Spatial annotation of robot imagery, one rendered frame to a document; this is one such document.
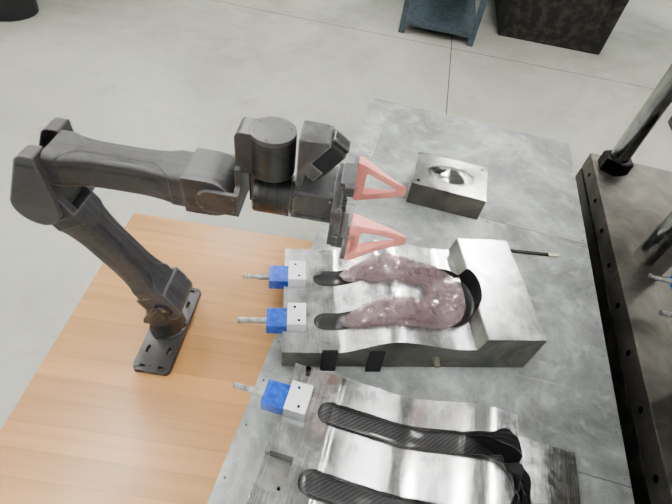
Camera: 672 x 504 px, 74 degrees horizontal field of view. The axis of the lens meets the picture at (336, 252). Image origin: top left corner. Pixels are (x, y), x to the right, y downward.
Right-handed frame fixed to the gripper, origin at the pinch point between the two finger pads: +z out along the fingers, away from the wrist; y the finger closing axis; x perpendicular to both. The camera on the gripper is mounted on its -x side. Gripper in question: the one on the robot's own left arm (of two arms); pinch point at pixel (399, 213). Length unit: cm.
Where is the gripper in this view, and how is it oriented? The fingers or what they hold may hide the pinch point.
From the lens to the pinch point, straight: 61.2
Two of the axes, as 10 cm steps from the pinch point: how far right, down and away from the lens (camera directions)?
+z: 9.9, 1.6, 0.1
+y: 1.1, -7.3, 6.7
